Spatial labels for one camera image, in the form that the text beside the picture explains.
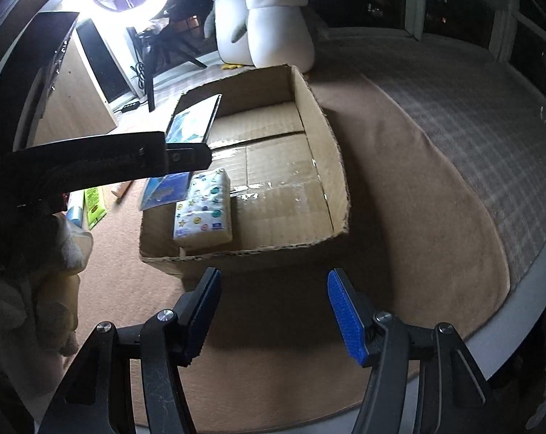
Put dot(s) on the white window frame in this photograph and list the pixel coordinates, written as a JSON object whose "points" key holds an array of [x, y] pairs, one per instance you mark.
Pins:
{"points": [[416, 0]]}

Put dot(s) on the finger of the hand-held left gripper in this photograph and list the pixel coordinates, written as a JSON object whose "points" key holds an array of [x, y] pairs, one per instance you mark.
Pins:
{"points": [[119, 156]]}

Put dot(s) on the green tube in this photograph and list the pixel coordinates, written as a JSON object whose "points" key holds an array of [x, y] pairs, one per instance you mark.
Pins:
{"points": [[95, 205]]}

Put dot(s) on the checkered bedsheet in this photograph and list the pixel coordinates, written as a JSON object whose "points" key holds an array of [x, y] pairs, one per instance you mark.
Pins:
{"points": [[471, 113]]}

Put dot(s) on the wooden cabinet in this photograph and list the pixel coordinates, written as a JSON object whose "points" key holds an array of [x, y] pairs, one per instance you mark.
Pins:
{"points": [[78, 99]]}

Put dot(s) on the white mattress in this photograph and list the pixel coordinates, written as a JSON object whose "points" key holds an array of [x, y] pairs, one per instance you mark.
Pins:
{"points": [[516, 316]]}

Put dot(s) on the cardboard box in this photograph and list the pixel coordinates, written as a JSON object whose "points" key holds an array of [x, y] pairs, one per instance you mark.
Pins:
{"points": [[273, 144]]}

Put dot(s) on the black inline controller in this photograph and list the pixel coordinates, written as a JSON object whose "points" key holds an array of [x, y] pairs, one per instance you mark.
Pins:
{"points": [[130, 106]]}

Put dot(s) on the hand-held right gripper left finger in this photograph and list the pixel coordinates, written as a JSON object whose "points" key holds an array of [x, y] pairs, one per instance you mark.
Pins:
{"points": [[205, 307]]}

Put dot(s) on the black flat panel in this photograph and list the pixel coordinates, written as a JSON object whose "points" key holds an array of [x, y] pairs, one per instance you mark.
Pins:
{"points": [[44, 63]]}

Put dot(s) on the star print tissue pack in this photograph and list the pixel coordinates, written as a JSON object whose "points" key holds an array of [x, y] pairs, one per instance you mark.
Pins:
{"points": [[205, 208]]}

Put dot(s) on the blue wipes packet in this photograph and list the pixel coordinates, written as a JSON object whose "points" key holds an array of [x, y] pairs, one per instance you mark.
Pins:
{"points": [[164, 190], [194, 120]]}

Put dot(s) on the light blue tube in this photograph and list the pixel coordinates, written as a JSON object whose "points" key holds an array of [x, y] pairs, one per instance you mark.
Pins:
{"points": [[75, 214]]}

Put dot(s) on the black tripod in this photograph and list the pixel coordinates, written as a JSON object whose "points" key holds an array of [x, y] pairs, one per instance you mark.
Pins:
{"points": [[151, 68]]}

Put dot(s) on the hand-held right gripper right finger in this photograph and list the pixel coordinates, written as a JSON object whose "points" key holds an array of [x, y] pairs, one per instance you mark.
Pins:
{"points": [[345, 312]]}

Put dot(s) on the white framed dark panel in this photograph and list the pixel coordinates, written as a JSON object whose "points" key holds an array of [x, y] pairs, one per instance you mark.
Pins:
{"points": [[103, 61]]}

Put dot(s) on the white penguin plush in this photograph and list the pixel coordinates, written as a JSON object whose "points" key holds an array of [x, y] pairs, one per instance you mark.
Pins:
{"points": [[279, 27], [225, 13]]}

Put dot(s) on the person's left hand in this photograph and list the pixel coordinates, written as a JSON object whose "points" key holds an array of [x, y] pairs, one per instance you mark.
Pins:
{"points": [[76, 248]]}

